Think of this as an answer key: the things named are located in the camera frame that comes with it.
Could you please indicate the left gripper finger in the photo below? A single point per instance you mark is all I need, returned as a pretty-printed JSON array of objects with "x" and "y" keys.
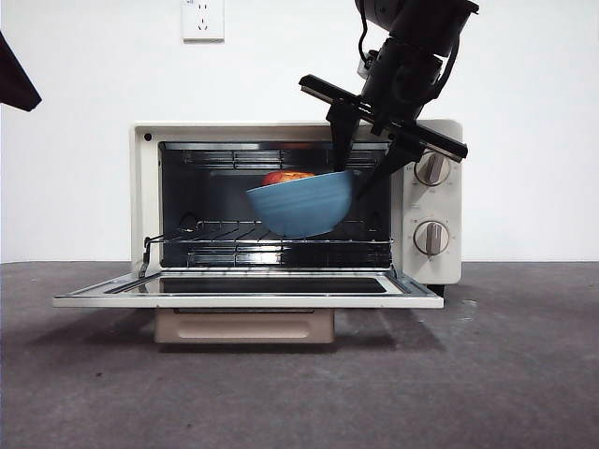
[{"x": 14, "y": 84}]

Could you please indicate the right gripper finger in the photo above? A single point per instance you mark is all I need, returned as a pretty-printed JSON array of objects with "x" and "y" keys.
[
  {"x": 344, "y": 135},
  {"x": 398, "y": 156}
]

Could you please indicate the red yellow apple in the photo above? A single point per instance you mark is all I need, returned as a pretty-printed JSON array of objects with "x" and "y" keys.
[{"x": 285, "y": 178}]

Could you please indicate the blue ribbed bowl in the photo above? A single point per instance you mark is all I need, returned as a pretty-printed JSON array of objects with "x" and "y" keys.
[{"x": 299, "y": 206}]

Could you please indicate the glass-windowed oven door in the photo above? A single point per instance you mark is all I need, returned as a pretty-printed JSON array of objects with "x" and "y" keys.
[{"x": 248, "y": 301}]

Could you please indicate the cream oven dial knob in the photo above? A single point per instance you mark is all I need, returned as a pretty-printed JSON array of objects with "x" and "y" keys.
[
  {"x": 431, "y": 237},
  {"x": 433, "y": 174}
]

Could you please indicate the black oven foot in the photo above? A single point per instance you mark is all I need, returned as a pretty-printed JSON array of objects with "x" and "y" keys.
[{"x": 437, "y": 290}]

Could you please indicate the cream Toshiba toaster oven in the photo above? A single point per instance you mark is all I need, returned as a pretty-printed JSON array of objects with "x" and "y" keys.
[{"x": 145, "y": 196}]

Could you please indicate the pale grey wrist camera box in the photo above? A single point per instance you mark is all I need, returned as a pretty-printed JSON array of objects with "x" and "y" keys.
[{"x": 364, "y": 68}]

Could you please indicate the white wall power socket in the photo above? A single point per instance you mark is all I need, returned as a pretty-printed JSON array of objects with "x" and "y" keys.
[{"x": 202, "y": 28}]

